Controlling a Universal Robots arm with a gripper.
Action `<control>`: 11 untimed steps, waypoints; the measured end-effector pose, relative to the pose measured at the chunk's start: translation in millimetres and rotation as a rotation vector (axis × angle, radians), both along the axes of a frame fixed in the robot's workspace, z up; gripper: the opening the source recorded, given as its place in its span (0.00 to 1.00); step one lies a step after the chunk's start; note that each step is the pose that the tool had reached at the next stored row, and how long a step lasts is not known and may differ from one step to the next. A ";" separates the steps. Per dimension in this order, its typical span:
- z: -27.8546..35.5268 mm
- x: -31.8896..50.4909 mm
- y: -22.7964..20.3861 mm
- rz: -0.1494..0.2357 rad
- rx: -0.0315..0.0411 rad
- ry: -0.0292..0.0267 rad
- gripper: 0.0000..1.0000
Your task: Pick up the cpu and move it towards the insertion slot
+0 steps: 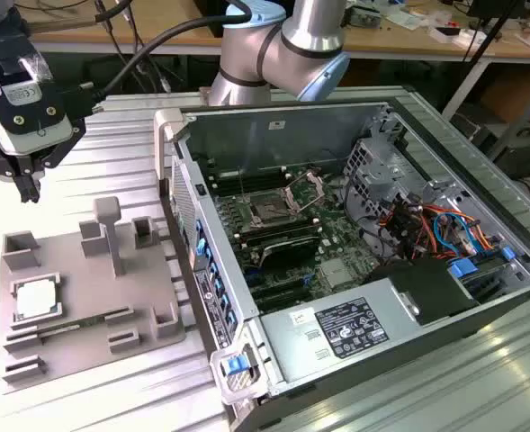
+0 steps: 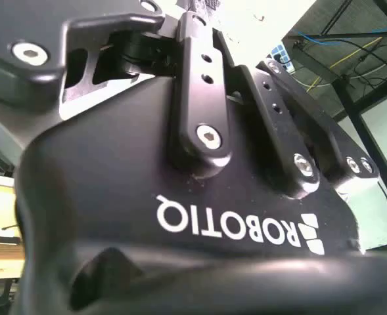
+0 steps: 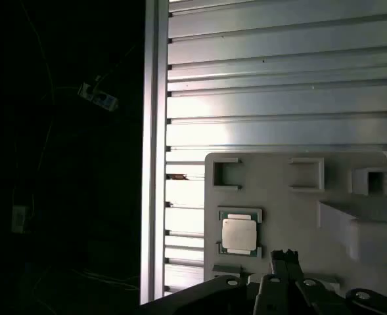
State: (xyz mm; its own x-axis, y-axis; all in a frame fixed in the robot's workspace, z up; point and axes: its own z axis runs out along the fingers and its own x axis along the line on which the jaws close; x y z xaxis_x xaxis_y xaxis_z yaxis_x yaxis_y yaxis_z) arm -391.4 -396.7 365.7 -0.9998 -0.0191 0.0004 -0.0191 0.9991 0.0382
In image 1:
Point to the silver CPU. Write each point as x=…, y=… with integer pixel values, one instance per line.
x=37, y=299

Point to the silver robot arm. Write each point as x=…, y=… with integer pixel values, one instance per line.
x=309, y=40

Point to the CPU socket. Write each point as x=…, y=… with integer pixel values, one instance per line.
x=269, y=209

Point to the black expansion slot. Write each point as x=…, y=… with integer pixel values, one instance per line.
x=278, y=286
x=282, y=300

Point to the grey parts rack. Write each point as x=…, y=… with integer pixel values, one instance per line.
x=89, y=288

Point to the green RAM stick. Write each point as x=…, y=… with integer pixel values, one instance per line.
x=75, y=325

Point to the open PC case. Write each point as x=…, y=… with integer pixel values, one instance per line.
x=246, y=135

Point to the black graphics card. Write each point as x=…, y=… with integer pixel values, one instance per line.
x=291, y=252

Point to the blue case latch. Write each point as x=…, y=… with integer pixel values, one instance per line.
x=236, y=364

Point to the green motherboard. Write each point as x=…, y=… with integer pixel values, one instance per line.
x=336, y=243

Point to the silver chipset heatsink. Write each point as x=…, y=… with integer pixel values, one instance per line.
x=336, y=274

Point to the grey power supply unit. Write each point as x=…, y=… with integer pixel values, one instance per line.
x=291, y=351

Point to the silver drive cage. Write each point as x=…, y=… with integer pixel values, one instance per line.
x=381, y=175

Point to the metal electronics box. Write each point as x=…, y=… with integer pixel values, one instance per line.
x=363, y=15

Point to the wooden desk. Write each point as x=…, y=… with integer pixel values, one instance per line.
x=381, y=40

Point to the black air shroud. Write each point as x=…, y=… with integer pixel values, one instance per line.
x=426, y=288

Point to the small white box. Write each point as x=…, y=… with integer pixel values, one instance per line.
x=462, y=38

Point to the blue disk carrier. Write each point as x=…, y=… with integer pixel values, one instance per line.
x=462, y=269

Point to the brown cardboard box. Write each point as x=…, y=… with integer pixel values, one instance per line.
x=516, y=94

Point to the black equipment box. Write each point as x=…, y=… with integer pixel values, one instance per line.
x=525, y=153

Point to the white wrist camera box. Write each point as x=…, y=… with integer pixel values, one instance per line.
x=35, y=141

